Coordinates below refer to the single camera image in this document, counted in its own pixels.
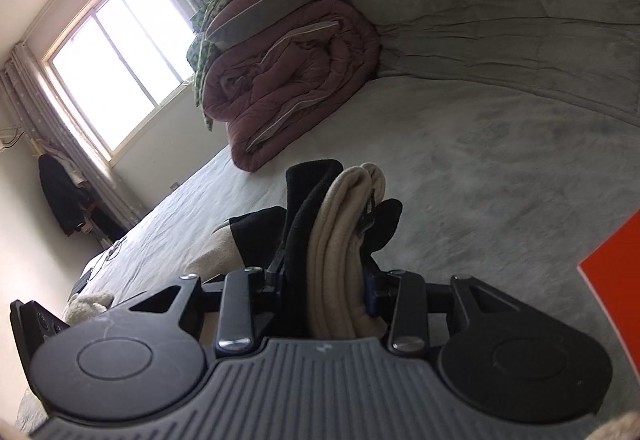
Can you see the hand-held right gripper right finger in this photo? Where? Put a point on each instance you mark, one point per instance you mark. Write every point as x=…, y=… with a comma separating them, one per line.
x=372, y=295

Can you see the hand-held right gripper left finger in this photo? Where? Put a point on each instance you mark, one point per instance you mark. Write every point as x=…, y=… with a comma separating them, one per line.
x=277, y=287

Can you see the beige fleece garment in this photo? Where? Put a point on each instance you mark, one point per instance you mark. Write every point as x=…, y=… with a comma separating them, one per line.
x=335, y=245

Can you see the black garment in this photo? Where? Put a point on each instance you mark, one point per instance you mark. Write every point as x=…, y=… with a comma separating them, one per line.
x=305, y=220

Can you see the white plush dog toy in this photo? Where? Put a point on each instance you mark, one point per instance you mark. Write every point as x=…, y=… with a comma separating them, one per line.
x=87, y=307

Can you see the dark flat device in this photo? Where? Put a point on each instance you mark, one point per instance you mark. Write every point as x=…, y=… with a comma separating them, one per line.
x=81, y=282

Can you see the dark hanging jacket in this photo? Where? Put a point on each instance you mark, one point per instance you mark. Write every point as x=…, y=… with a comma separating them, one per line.
x=60, y=200

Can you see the light hanging garment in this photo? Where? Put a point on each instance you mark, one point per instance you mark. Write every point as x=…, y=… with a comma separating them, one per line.
x=76, y=176

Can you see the bed with grey sheet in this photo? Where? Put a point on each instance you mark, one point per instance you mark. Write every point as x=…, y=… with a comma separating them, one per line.
x=500, y=170

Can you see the pink folded quilt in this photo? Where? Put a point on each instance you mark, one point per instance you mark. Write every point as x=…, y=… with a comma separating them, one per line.
x=290, y=85

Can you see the orange flat object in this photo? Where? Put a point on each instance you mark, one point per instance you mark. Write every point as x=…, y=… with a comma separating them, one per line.
x=615, y=280

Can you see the green patterned blanket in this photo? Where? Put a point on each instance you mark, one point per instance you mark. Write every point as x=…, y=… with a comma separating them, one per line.
x=200, y=55

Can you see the window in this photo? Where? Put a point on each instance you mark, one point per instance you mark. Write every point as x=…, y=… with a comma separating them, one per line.
x=115, y=60

